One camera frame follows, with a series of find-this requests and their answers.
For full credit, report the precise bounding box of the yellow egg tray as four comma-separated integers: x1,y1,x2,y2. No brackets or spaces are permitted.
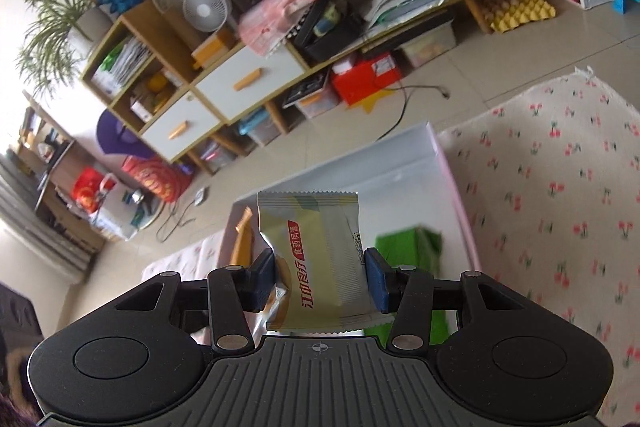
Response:
472,0,557,32

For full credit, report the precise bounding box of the yellow paper sheet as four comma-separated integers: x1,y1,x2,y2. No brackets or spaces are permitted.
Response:
350,89,396,115

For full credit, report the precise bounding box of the small clear storage bin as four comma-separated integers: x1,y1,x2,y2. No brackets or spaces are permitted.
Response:
200,139,236,175

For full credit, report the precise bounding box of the grey curtain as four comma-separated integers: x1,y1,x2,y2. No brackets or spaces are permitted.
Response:
0,157,93,285

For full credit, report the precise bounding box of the black open box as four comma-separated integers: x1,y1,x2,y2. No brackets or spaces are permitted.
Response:
290,0,366,62

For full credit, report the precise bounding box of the small orange box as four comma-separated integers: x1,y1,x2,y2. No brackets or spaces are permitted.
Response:
191,29,236,68

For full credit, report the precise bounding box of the black picture frame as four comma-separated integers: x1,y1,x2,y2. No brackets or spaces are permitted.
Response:
282,72,331,108

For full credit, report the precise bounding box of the yellow and blue toy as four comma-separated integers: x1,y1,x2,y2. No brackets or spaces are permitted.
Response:
315,4,341,35

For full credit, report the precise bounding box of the dark cloth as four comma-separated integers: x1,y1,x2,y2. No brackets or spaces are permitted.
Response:
0,282,43,427

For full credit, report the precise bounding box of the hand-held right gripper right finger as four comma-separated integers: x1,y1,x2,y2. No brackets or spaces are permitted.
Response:
365,248,538,352

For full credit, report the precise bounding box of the red gift bag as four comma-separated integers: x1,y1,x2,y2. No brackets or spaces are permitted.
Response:
70,167,118,214

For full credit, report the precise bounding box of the clear storage bin blue lid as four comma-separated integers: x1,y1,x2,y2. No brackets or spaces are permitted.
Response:
237,109,281,145

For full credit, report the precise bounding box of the clear packet of orange crackers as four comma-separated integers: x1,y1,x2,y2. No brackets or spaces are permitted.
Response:
230,207,261,269

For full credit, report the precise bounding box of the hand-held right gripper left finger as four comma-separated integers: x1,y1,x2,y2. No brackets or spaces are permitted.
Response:
112,251,277,354

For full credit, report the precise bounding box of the red cardboard box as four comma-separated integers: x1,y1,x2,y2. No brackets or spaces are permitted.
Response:
330,52,403,108

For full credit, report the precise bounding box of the purple hat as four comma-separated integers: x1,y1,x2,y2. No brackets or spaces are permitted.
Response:
96,109,153,158

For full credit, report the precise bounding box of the green snack packet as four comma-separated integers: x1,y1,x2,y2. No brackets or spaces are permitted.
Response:
376,227,448,338

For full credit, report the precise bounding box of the white cardboard box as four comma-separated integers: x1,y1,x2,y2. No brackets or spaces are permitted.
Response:
90,184,146,243

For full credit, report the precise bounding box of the black cable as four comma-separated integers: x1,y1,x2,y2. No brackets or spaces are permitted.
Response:
375,84,451,142

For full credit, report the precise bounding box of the stack of books and papers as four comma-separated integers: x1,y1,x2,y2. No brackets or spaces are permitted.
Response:
97,37,151,90

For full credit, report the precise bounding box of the white charger with cable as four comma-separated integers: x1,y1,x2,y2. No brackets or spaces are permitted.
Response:
155,188,208,244

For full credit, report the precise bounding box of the white drawer orange handle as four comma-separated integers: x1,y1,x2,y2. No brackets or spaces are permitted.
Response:
195,44,306,122
142,97,221,162

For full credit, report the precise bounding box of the pale yellow snack packet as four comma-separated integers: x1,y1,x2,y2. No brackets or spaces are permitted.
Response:
256,190,373,334

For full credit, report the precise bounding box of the white desk fan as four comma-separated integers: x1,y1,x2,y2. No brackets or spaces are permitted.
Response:
182,0,234,32

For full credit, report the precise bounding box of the red round lantern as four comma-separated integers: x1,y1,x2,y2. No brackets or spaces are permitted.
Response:
122,157,193,205

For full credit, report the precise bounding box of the dark metal rack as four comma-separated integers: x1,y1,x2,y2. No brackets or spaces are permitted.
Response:
10,104,76,180

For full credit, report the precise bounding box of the pink cardboard box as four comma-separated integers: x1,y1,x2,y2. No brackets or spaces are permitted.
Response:
225,122,483,343

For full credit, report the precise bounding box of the clear storage bin dark lid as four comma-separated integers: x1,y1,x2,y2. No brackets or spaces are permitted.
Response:
400,22,457,68

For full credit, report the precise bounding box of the long wooden cabinet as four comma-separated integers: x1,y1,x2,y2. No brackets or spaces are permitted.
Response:
80,0,613,175

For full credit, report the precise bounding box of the potted green plant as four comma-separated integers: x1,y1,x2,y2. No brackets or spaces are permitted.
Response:
17,0,113,98

